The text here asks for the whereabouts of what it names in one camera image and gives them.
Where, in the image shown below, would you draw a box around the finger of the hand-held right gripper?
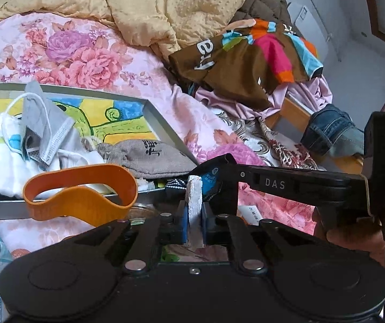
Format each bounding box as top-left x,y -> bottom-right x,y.
192,154 -> 368,214

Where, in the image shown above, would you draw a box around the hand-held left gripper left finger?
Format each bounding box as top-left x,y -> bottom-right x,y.
68,201 -> 190,273

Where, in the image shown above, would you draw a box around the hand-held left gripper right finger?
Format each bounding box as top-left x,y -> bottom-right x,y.
202,202 -> 317,275

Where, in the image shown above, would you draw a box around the dark blue white sock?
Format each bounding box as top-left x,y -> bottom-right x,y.
165,153 -> 238,250

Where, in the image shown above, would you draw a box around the grey drawstring pouch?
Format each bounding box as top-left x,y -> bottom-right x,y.
81,137 -> 198,180

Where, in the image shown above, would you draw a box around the orange rubber band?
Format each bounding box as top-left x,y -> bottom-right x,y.
23,164 -> 138,227

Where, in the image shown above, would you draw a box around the grey tray with colourful picture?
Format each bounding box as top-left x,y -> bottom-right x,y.
0,81 -> 200,211

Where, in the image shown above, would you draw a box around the grey face mask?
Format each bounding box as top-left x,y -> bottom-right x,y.
2,82 -> 75,165

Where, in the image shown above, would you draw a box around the person's right hand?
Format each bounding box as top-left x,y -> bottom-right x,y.
313,205 -> 385,303

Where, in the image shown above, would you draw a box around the blue jeans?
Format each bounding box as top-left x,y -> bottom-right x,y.
300,104 -> 364,158

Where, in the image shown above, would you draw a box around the lilac satin cloth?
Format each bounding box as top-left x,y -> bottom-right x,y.
189,74 -> 334,125

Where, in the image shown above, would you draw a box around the brown multicoloured garment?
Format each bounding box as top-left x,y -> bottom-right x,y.
169,18 -> 324,111

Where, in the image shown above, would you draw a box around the white appliance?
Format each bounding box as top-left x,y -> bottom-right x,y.
288,2 -> 336,43

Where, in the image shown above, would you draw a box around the brown quilted blanket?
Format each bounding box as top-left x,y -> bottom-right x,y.
240,0 -> 301,37

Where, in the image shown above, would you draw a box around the pink floral bedsheet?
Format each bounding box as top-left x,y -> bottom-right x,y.
0,13 -> 317,263

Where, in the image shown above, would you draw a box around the yellow quilt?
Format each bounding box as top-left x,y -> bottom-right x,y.
0,0 -> 260,61

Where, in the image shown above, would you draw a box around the wooden bed frame board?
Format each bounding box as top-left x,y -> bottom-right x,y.
266,96 -> 364,175

